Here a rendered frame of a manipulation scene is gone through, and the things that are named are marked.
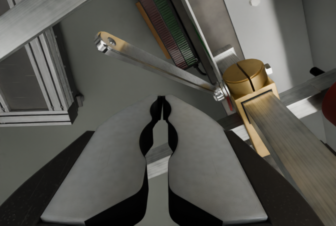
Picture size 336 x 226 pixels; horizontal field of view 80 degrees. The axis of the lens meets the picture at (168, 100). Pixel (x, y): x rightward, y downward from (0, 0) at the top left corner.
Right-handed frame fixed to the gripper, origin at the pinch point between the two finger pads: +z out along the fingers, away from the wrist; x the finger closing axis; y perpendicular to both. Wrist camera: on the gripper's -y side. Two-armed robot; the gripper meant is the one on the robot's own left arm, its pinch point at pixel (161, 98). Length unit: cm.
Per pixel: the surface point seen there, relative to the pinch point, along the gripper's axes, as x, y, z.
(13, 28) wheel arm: -15.3, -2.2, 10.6
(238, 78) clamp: 8.6, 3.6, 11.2
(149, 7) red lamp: -2.8, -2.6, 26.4
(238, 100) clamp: 8.7, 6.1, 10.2
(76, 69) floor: -51, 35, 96
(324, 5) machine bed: 28.6, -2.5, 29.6
